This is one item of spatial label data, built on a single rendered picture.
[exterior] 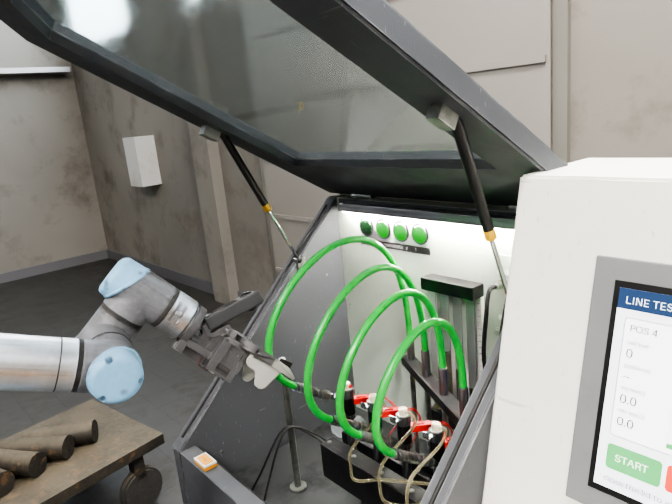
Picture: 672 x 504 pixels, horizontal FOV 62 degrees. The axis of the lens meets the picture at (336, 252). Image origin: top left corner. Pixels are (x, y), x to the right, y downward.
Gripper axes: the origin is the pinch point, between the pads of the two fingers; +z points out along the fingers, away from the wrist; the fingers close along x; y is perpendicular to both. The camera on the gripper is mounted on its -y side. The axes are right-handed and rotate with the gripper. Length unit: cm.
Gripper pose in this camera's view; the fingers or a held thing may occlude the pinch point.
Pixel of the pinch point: (283, 369)
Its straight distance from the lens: 108.1
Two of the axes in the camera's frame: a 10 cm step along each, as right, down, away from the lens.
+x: 4.4, -0.5, -9.0
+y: -5.0, 8.2, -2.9
